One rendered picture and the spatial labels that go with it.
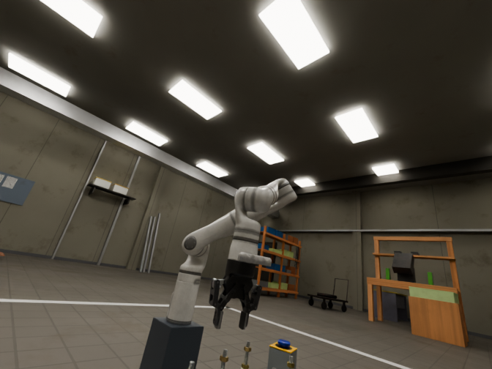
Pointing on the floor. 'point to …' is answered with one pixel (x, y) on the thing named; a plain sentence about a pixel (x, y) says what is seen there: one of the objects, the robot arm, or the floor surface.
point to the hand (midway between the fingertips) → (230, 322)
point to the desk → (392, 306)
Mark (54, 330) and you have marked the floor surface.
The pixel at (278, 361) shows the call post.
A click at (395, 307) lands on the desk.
